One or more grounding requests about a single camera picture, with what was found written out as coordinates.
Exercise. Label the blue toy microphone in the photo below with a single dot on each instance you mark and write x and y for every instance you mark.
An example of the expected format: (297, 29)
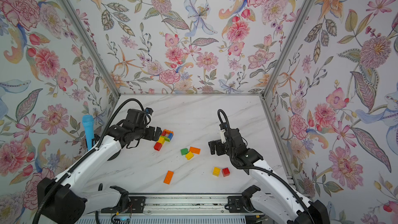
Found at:
(88, 124)

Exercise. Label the yellow brick front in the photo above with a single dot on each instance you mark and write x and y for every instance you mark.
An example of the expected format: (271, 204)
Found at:
(161, 140)

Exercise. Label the lime green long brick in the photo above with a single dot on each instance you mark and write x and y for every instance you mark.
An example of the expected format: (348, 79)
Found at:
(167, 139)

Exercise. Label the dark green square brick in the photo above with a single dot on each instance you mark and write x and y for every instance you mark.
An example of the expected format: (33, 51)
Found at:
(184, 151)

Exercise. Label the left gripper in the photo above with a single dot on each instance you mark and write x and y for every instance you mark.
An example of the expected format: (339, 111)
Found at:
(152, 134)

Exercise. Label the orange brick near green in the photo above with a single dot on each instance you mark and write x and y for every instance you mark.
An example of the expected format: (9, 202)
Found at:
(195, 150)

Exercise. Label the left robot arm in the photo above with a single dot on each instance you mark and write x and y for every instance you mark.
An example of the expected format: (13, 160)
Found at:
(75, 178)

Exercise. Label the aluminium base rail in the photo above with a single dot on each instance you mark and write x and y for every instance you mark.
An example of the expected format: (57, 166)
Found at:
(186, 207)

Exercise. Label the orange tall long brick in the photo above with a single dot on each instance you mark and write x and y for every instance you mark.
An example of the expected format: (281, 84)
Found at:
(168, 131)

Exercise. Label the red square brick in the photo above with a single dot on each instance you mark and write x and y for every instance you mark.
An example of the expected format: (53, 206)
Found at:
(157, 146)
(225, 172)

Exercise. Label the orange flat brick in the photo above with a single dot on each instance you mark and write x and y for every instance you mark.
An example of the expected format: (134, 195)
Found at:
(168, 177)

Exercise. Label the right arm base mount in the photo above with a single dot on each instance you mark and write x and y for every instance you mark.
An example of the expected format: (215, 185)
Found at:
(242, 203)

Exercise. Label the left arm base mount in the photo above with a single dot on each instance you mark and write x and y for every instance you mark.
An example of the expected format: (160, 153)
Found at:
(127, 203)

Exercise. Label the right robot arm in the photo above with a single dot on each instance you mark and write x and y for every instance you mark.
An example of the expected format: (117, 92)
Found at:
(273, 196)

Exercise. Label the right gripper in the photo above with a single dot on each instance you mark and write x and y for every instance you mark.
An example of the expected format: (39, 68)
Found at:
(213, 147)

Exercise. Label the yellow brick near green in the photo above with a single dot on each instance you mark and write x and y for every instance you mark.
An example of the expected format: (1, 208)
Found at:
(189, 155)

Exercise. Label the yellow square brick right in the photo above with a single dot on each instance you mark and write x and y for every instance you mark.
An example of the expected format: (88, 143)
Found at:
(216, 171)

